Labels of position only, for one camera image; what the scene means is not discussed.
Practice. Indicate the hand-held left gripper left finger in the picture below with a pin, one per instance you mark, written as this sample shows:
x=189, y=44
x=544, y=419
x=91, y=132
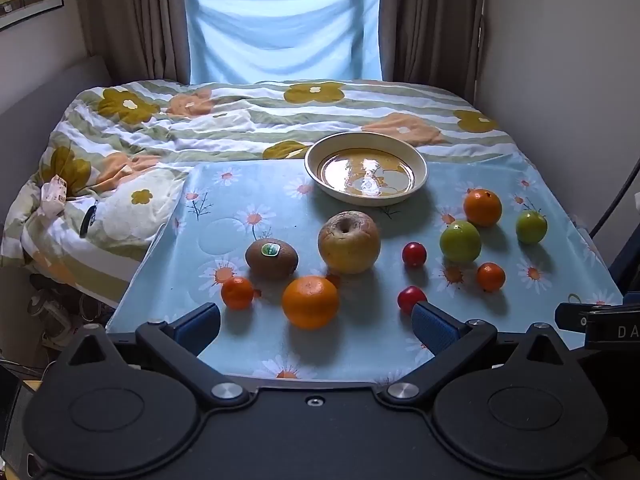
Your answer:
x=200, y=327

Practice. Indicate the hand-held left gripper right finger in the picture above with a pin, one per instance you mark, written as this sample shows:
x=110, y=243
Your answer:
x=435, y=330

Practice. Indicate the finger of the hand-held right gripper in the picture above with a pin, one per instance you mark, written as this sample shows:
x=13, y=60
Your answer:
x=570, y=317

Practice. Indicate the red tomato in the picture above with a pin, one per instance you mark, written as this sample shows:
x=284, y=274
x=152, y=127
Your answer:
x=414, y=254
x=409, y=297

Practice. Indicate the large green apple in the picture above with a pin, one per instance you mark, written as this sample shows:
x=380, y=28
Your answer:
x=460, y=242

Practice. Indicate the brown kiwi with sticker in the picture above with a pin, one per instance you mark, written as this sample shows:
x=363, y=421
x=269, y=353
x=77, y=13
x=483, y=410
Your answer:
x=272, y=260

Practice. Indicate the large plain orange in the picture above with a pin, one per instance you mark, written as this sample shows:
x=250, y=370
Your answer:
x=310, y=303

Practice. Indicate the yellow wrinkled apple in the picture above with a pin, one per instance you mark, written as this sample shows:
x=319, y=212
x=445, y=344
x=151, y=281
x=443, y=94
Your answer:
x=349, y=245

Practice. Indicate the cream ceramic bowl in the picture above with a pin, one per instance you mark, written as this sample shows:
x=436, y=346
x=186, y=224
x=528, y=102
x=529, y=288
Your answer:
x=367, y=172

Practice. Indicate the small green tomato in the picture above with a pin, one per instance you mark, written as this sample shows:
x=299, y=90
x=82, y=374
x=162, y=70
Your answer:
x=531, y=228

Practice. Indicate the orange with dark stem mark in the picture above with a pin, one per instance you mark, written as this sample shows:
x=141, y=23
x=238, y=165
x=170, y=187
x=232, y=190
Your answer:
x=482, y=208

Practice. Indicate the black oval object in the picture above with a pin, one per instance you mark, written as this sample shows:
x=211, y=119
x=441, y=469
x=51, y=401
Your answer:
x=89, y=220

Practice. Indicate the light blue daisy cloth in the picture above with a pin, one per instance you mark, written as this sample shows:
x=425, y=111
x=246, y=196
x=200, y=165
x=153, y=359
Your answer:
x=280, y=185

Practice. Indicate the floral striped blanket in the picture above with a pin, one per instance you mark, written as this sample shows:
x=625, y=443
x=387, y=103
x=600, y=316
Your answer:
x=225, y=110

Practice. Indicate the grey headboard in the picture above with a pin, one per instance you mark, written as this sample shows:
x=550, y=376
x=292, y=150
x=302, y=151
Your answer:
x=30, y=100

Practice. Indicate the light blue window cloth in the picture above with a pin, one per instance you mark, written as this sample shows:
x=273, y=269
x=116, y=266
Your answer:
x=280, y=30

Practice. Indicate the beige right-side curtain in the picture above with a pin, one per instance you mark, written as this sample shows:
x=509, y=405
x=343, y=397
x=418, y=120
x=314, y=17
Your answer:
x=430, y=20

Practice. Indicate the beige left-side curtain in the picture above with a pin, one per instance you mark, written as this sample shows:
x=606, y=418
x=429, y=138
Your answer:
x=130, y=20

